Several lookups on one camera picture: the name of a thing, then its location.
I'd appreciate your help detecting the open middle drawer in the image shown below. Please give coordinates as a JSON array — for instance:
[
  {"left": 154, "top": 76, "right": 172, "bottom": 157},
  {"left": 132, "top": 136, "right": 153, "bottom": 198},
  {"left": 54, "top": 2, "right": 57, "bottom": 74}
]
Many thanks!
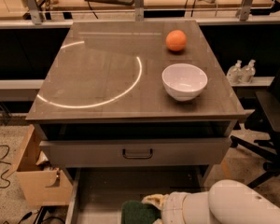
[{"left": 65, "top": 166, "right": 205, "bottom": 224}]

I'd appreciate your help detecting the black floor cable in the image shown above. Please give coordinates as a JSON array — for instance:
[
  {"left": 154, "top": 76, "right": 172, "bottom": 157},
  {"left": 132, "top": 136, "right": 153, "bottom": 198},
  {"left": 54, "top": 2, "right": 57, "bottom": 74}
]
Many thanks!
[{"left": 0, "top": 140, "right": 12, "bottom": 203}]

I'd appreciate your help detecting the closed top drawer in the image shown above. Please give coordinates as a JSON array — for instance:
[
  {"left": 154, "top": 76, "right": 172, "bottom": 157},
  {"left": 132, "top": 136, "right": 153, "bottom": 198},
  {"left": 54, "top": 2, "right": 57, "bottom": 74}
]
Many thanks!
[{"left": 40, "top": 137, "right": 231, "bottom": 168}]

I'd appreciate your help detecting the white bowl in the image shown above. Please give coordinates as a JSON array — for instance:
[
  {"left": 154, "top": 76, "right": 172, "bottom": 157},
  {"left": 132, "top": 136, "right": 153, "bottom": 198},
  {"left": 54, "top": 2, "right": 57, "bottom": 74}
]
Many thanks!
[{"left": 161, "top": 63, "right": 208, "bottom": 102}]

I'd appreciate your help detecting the clear pump bottle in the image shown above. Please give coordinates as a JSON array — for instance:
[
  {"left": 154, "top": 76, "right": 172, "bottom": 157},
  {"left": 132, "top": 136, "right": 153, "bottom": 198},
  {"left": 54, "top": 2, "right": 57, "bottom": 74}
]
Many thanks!
[
  {"left": 227, "top": 60, "right": 242, "bottom": 84},
  {"left": 241, "top": 60, "right": 256, "bottom": 83}
]

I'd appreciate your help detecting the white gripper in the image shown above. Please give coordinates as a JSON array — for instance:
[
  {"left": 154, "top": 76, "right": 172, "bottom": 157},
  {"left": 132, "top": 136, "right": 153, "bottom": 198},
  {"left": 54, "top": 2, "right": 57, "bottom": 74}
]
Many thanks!
[{"left": 141, "top": 192, "right": 188, "bottom": 224}]

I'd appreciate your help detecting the clear pump bottle right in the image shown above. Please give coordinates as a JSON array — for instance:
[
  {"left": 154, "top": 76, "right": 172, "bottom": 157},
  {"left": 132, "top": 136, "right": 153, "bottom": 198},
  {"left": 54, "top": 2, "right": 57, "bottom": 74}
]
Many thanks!
[{"left": 241, "top": 60, "right": 256, "bottom": 83}]

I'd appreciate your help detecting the grey drawer cabinet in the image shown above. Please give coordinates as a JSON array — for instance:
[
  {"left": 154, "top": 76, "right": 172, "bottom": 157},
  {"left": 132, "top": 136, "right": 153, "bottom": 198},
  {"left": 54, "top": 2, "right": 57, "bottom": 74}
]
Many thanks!
[{"left": 25, "top": 19, "right": 246, "bottom": 224}]

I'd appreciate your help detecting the clear pump bottle left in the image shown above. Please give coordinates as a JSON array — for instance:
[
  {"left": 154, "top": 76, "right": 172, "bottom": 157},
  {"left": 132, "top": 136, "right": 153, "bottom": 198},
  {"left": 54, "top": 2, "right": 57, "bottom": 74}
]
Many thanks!
[{"left": 227, "top": 60, "right": 242, "bottom": 84}]

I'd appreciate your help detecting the orange fruit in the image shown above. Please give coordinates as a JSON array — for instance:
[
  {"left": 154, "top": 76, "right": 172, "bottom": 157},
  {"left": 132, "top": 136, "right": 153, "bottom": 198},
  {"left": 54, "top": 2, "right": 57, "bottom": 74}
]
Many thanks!
[{"left": 165, "top": 30, "right": 187, "bottom": 51}]

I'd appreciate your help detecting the cardboard box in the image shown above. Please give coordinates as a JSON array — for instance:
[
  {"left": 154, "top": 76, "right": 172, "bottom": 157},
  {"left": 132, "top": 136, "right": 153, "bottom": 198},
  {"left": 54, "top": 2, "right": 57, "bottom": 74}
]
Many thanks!
[{"left": 7, "top": 125, "right": 73, "bottom": 207}]

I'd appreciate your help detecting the black office chair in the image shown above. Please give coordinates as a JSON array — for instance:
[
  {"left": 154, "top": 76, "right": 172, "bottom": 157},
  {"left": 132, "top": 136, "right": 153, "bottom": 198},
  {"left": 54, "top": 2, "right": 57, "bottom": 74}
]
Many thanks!
[{"left": 231, "top": 69, "right": 280, "bottom": 189}]

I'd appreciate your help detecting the green yellow sponge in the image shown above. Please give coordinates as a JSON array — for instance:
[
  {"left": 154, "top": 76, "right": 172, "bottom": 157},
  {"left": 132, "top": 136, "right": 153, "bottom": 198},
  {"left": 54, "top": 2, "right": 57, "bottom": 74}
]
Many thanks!
[{"left": 120, "top": 201, "right": 161, "bottom": 224}]

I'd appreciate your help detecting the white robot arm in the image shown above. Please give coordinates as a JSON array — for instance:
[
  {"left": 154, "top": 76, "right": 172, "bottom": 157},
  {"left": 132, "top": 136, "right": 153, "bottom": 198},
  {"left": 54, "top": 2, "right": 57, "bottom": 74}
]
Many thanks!
[{"left": 142, "top": 179, "right": 280, "bottom": 224}]

